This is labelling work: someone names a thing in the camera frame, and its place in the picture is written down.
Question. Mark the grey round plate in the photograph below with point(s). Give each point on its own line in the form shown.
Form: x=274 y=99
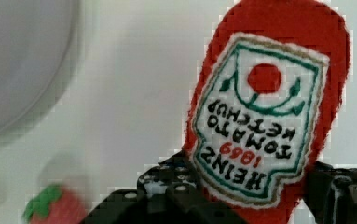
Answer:
x=34 y=38

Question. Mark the red plush ketchup bottle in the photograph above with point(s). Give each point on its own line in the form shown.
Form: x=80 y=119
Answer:
x=268 y=92

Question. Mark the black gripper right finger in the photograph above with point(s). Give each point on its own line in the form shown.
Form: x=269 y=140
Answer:
x=331 y=194

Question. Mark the light red strawberry toy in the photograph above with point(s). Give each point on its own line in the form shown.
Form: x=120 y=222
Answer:
x=55 y=204

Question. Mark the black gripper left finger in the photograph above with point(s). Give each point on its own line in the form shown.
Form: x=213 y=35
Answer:
x=168 y=193

